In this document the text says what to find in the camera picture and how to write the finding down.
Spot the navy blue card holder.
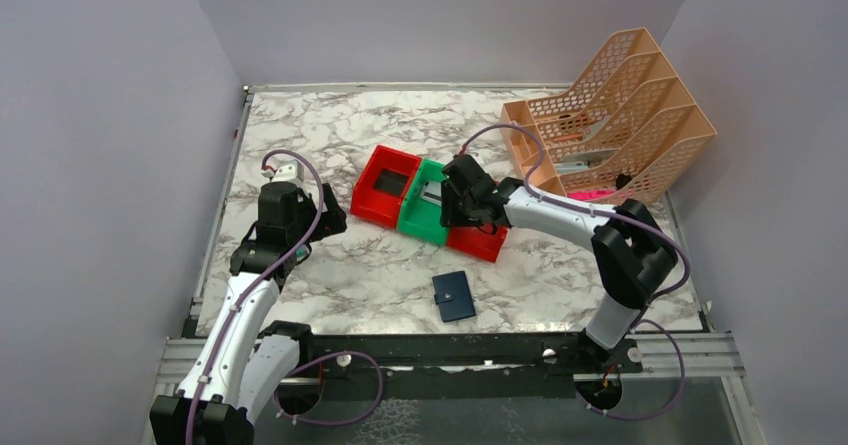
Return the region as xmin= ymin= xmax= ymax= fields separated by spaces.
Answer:
xmin=432 ymin=271 xmax=477 ymax=323

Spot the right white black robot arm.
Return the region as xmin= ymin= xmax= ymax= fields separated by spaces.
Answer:
xmin=440 ymin=154 xmax=679 ymax=372

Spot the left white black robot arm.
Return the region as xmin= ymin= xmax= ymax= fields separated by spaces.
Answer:
xmin=149 ymin=180 xmax=347 ymax=444

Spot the silver card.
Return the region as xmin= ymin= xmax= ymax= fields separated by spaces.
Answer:
xmin=420 ymin=182 xmax=442 ymax=206

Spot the red bin with gold card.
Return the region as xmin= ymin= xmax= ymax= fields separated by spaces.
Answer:
xmin=446 ymin=225 xmax=509 ymax=263

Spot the red bin with black card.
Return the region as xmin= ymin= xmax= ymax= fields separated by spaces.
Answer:
xmin=350 ymin=145 xmax=422 ymax=229

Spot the black card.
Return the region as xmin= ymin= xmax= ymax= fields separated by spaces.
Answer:
xmin=374 ymin=169 xmax=409 ymax=198

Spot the green plastic bin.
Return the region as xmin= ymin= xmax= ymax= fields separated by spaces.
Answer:
xmin=396 ymin=159 xmax=449 ymax=246

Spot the silver gray item in organizer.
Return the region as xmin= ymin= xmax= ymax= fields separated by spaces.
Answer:
xmin=554 ymin=149 xmax=616 ymax=174

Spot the black clip in organizer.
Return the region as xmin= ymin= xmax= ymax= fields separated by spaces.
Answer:
xmin=615 ymin=174 xmax=633 ymax=190

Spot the peach plastic file organizer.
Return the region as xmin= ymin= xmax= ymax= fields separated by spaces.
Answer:
xmin=501 ymin=28 xmax=717 ymax=204

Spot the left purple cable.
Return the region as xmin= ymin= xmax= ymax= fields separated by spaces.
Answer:
xmin=184 ymin=149 xmax=326 ymax=445

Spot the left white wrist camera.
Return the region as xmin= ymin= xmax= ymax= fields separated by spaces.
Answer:
xmin=261 ymin=160 xmax=304 ymax=188

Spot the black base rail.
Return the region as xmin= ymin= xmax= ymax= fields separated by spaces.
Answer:
xmin=259 ymin=321 xmax=643 ymax=402

